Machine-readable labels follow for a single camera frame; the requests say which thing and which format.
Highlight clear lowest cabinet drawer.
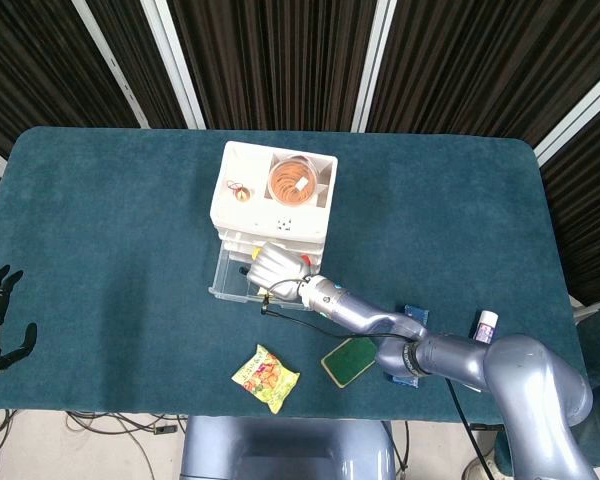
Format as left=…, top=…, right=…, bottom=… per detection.
left=208, top=239, right=316, bottom=312

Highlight jar of orange rubber bands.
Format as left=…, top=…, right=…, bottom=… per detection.
left=267, top=157, right=317, bottom=205

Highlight black adapter with floor cable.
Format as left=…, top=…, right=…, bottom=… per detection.
left=64, top=410, right=186, bottom=437

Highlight white frame post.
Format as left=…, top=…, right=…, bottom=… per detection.
left=72, top=0, right=152, bottom=129
left=533, top=64, right=600, bottom=167
left=139, top=0, right=207, bottom=130
left=350, top=0, right=399, bottom=134

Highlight blue-grey robot torso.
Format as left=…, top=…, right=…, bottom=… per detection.
left=179, top=416, right=396, bottom=480

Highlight teal table cloth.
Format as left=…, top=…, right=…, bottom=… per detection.
left=0, top=125, right=589, bottom=426

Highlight small gold bell with ring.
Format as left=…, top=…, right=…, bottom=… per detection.
left=225, top=179, right=251, bottom=204

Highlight green and yellow sponge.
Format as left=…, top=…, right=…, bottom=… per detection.
left=320, top=337, right=379, bottom=389

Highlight dark blue printed box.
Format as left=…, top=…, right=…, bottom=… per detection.
left=390, top=303, right=431, bottom=389

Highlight clear middle cabinet drawer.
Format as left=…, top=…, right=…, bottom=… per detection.
left=219, top=239, right=324, bottom=265

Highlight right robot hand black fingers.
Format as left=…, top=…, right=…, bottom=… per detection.
left=239, top=241, right=314, bottom=304

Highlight yellow snack packet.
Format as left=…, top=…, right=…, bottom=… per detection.
left=230, top=343, right=301, bottom=415

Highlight white plastic drawer cabinet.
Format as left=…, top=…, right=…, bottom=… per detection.
left=209, top=140, right=339, bottom=267

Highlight purple and white tube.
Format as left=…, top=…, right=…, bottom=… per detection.
left=472, top=309, right=499, bottom=346

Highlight clear highest cabinet drawer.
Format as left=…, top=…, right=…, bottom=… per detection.
left=214, top=224, right=327, bottom=250

